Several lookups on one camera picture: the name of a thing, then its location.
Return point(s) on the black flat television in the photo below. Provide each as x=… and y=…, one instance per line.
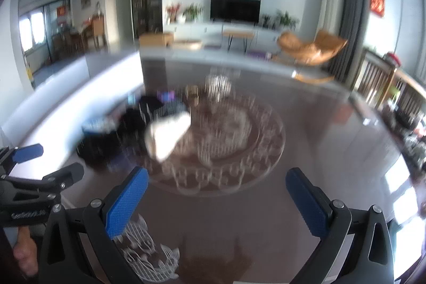
x=235, y=8

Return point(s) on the yellow floor sign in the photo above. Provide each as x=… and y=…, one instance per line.
x=30, y=71

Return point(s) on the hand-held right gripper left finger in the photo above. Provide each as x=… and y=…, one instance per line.
x=128, y=200

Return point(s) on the red flowering plant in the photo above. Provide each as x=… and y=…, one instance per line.
x=173, y=12

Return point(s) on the clear glass holder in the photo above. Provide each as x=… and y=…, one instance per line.
x=218, y=86

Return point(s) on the small white lace doily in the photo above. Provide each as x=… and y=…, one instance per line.
x=149, y=254

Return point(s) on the purple mat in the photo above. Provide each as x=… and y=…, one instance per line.
x=258, y=54

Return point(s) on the white crumpled packet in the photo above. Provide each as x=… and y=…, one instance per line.
x=168, y=135

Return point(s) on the dark wooden chair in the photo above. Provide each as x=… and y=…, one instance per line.
x=376, y=74

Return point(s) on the person's left hand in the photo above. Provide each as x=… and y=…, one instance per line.
x=25, y=252

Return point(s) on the grey curtain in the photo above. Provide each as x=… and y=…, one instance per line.
x=351, y=4

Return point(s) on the white radiator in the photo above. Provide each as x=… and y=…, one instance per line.
x=332, y=1

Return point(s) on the red wall hanging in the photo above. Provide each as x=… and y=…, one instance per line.
x=378, y=3

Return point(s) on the wooden sideboard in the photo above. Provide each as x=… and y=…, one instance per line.
x=99, y=31

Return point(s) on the window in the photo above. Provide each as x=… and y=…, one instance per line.
x=31, y=29

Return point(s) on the white television cabinet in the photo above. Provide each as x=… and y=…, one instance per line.
x=206, y=31

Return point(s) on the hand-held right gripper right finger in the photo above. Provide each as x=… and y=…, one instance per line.
x=308, y=204

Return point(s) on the large white box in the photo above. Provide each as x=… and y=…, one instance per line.
x=66, y=87

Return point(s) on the round white lace doily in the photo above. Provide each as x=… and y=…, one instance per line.
x=233, y=137

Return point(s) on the wooden side table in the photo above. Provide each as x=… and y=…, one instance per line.
x=238, y=34

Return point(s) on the orange lounge chair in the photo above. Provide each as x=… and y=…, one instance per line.
x=309, y=46

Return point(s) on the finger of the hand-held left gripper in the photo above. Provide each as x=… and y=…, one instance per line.
x=28, y=153
x=65, y=175

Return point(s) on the dark blurred object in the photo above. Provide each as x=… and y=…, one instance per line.
x=100, y=147

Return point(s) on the brown glass desktop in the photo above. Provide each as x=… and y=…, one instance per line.
x=319, y=111

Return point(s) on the dining table with chairs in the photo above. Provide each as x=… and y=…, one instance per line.
x=71, y=41

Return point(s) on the green potted plant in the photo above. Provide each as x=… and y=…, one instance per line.
x=284, y=19
x=193, y=12

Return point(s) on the purple packet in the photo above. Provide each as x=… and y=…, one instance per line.
x=166, y=95

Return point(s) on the red window decoration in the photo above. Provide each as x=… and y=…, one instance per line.
x=61, y=11

